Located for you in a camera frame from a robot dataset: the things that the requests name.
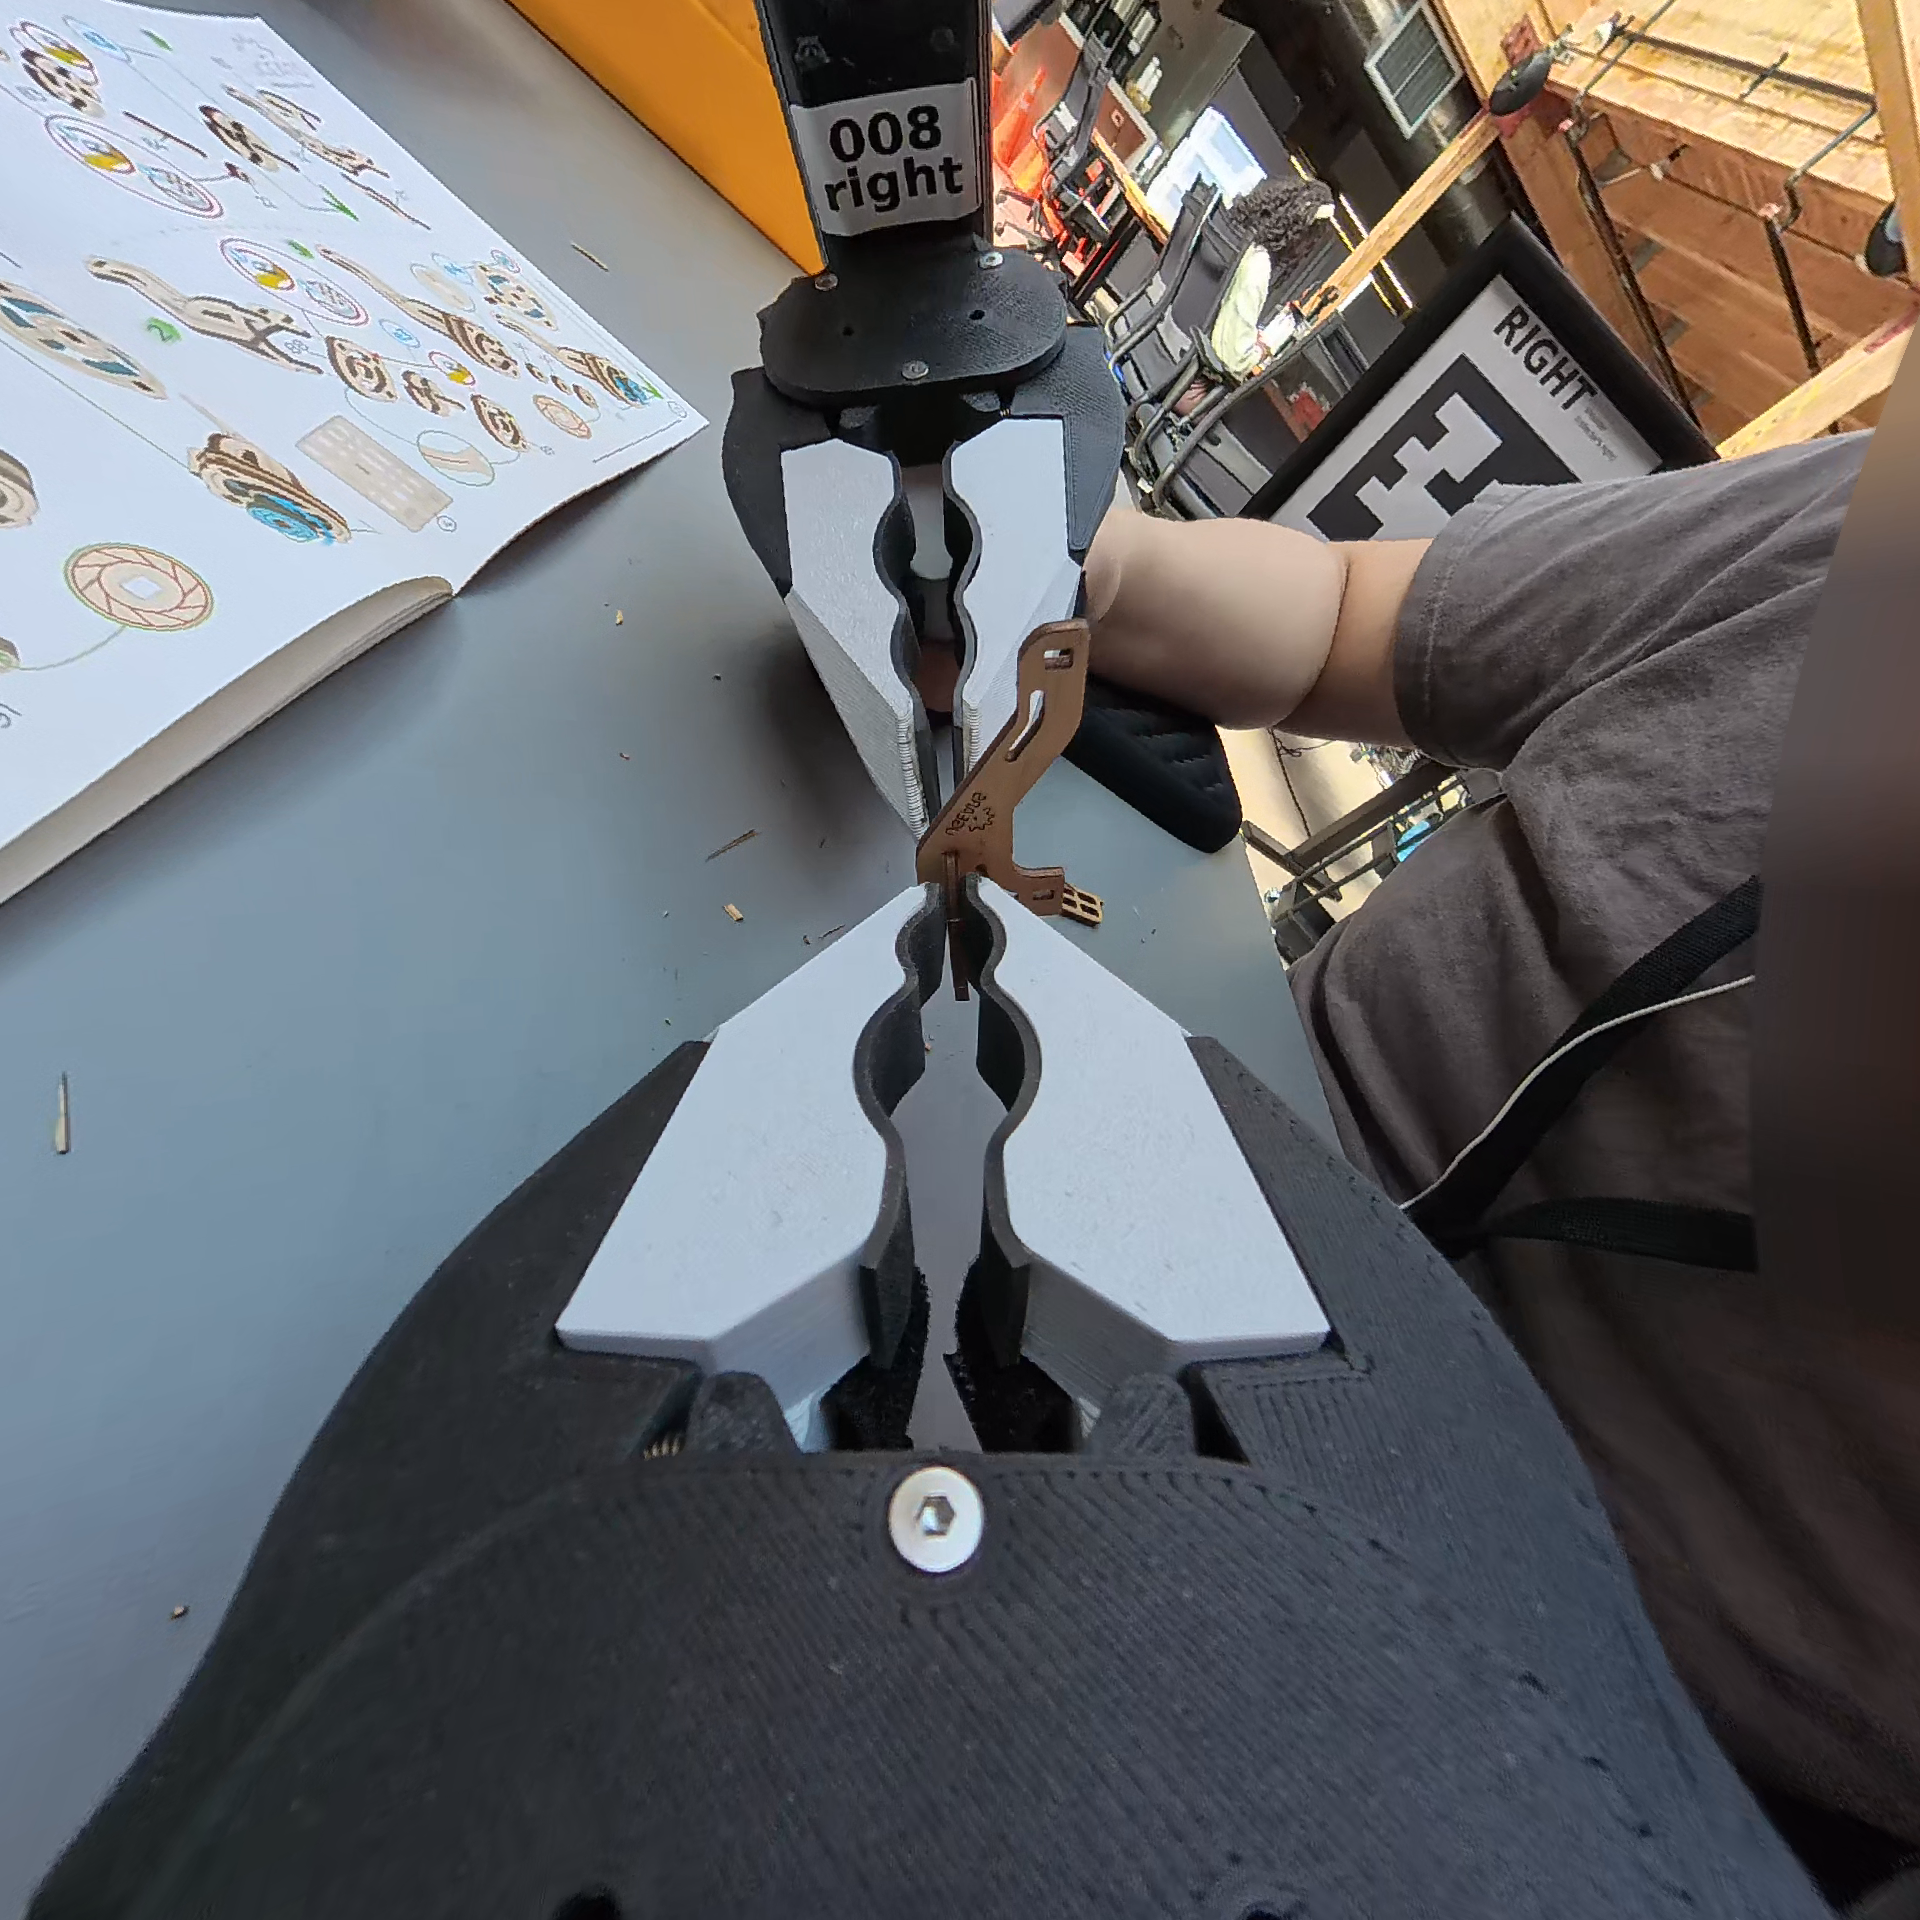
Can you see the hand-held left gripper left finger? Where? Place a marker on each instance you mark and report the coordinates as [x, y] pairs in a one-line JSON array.
[[750, 1200]]

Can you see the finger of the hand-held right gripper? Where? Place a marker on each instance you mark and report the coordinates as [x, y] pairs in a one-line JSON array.
[[840, 557], [1026, 510]]

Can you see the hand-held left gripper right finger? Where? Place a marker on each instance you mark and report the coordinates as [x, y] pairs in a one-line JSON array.
[[1155, 1200]]

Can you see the long wooden lever part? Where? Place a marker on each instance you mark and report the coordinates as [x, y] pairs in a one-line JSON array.
[[984, 820]]

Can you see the person's right forearm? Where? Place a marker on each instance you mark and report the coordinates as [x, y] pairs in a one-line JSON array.
[[1244, 629]]

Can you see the black ribbed pad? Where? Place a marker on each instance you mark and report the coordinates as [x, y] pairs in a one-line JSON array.
[[1155, 764]]

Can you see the yellow plastic bin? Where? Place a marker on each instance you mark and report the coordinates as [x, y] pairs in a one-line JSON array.
[[675, 91]]

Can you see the computer monitor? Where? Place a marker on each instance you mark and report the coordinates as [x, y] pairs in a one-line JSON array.
[[1211, 166]]

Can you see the black framed marker sign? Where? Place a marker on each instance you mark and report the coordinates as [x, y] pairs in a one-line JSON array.
[[1440, 452]]

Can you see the open instruction booklet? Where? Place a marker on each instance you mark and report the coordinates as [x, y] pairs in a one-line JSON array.
[[300, 599]]

